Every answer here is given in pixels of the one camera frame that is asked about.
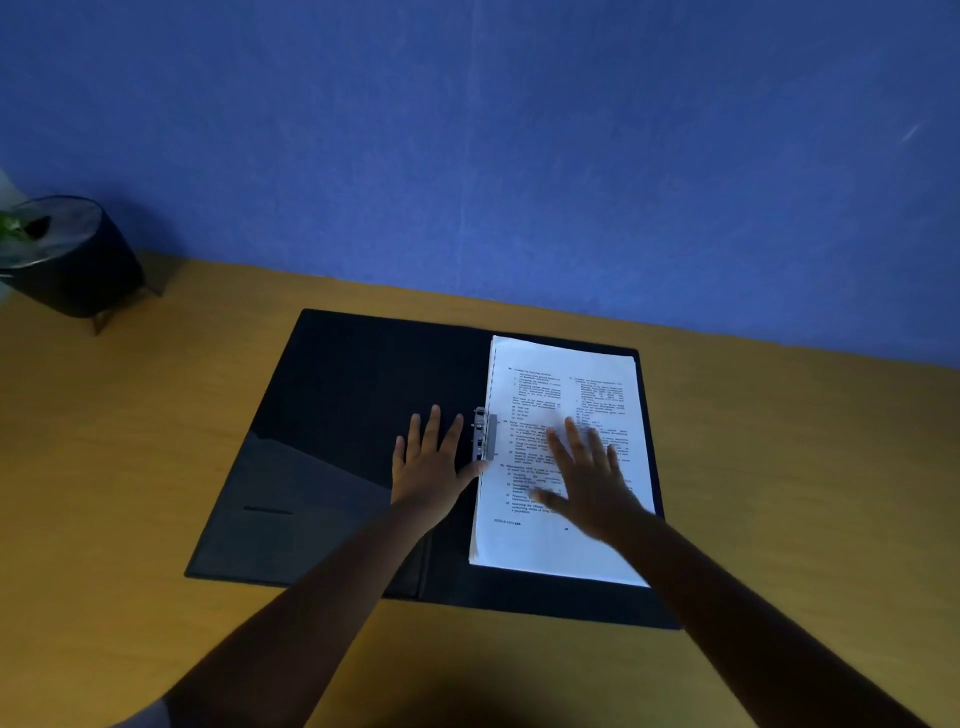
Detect person's right hand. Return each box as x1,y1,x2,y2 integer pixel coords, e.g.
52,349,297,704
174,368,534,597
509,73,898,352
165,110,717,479
530,416,655,543

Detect person's left hand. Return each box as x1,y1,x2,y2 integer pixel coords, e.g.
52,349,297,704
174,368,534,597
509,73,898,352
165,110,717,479
390,404,489,528

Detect person's left forearm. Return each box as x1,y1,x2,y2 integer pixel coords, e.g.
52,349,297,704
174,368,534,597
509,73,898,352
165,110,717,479
159,501,451,728

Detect person's right forearm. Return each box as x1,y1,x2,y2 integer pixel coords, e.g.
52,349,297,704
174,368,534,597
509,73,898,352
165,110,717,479
598,511,935,728

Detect grey metal folder clip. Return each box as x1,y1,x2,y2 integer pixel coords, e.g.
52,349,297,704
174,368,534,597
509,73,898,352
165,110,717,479
470,405,500,464

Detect stack of white printed papers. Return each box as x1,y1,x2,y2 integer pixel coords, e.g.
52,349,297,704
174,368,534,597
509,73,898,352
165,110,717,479
467,333,659,590

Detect black open file folder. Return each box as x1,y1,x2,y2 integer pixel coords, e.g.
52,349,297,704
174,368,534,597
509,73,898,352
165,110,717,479
184,307,684,632

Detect black plant pot with legs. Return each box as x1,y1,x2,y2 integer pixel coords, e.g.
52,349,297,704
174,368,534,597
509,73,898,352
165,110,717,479
0,195,168,337

